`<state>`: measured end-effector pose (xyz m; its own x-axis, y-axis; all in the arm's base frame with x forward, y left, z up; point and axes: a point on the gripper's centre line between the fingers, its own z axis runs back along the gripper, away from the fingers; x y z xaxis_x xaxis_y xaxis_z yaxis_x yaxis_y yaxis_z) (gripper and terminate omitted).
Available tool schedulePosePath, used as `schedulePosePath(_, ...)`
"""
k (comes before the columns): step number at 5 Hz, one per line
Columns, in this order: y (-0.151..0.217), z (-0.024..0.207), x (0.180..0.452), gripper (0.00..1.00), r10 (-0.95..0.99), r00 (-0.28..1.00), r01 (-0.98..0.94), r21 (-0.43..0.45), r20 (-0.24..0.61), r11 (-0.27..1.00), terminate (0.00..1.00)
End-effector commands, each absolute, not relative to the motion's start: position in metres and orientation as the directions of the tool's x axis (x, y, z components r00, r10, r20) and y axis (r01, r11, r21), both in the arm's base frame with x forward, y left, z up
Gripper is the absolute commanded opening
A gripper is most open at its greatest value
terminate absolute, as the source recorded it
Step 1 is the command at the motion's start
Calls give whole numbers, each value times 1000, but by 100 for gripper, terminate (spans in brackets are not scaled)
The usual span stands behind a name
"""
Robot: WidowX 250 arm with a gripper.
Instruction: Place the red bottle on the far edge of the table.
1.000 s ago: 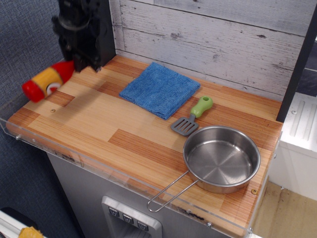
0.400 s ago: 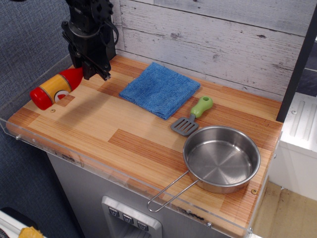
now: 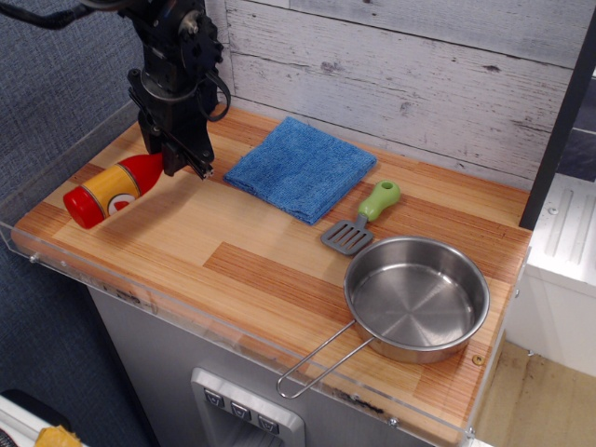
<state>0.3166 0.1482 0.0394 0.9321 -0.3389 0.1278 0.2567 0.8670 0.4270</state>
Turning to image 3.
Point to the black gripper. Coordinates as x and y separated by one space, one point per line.
174 127

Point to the red toy sauce bottle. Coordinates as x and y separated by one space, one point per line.
110 191

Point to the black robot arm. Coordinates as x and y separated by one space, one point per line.
178 90

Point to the blue folded cloth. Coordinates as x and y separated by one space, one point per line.
301 170

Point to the clear acrylic table guard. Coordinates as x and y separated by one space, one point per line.
217 261

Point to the grey cabinet with dispenser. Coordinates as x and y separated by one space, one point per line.
199 392

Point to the stainless steel pan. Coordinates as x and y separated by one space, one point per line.
412 299

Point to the white ribbed side counter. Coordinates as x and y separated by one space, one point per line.
553 311

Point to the dark left support post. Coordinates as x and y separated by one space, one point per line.
211 53

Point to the dark support post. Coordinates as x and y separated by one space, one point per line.
572 100
211 53

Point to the green handled grey spatula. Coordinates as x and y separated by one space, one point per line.
349 237

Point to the dark right support post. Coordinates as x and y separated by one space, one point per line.
572 100

